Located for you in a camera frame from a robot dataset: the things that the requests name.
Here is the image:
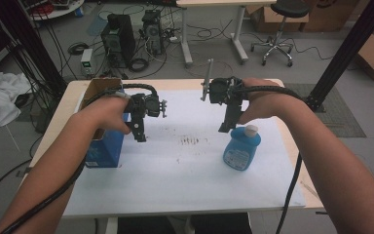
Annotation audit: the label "large black computer tower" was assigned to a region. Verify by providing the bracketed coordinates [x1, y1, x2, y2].
[99, 13, 137, 69]

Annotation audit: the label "black metal frame post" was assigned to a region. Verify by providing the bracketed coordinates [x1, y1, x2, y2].
[0, 0, 68, 98]
[304, 0, 374, 113]

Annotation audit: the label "person's left hand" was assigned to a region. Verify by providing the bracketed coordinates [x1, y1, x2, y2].
[92, 96, 132, 136]

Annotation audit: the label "white bench power supply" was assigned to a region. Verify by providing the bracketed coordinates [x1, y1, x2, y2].
[80, 48, 94, 78]

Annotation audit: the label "round white table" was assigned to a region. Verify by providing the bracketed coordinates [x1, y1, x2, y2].
[28, 0, 86, 21]

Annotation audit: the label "tall brown cardboard box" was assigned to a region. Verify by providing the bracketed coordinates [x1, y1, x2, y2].
[300, 0, 360, 33]

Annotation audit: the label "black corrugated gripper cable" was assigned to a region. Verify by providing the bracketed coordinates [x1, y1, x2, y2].
[233, 84, 308, 234]
[0, 83, 160, 234]

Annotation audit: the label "grey floor mat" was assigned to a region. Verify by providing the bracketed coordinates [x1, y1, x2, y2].
[283, 82, 368, 138]

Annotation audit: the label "white table mat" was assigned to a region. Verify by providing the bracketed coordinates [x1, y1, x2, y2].
[62, 89, 307, 218]

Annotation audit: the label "white crumpled cloth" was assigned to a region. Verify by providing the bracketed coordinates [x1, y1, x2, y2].
[0, 70, 31, 131]

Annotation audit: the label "black coiled cable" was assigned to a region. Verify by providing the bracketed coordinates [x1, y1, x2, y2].
[128, 57, 151, 73]
[67, 41, 91, 56]

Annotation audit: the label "black corrugated right gripper cable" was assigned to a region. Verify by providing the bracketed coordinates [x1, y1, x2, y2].
[233, 84, 308, 234]

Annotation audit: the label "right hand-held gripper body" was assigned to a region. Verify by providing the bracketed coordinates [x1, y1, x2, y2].
[200, 58, 251, 108]

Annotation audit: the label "small black computer tower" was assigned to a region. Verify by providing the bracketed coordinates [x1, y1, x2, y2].
[141, 9, 166, 56]

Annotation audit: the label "white-legged wooden desk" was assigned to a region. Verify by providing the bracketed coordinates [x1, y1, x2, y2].
[175, 0, 278, 67]

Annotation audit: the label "person's dark trousers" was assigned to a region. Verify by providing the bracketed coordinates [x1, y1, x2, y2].
[116, 212, 253, 234]

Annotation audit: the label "blue cardboard box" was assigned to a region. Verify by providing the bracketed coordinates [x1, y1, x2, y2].
[77, 77, 131, 170]

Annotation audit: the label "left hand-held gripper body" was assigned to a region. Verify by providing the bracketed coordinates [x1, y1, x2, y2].
[122, 93, 168, 125]

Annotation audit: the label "person's right hand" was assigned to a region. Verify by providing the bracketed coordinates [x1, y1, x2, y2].
[238, 77, 294, 126]

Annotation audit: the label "black swivel stool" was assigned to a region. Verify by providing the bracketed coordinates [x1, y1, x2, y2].
[250, 0, 312, 68]

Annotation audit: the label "black corrugated left gripper cable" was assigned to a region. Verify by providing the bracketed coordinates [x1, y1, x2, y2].
[0, 83, 160, 234]

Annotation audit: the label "blue bottle with white cap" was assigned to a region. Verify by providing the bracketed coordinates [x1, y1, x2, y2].
[222, 124, 263, 173]

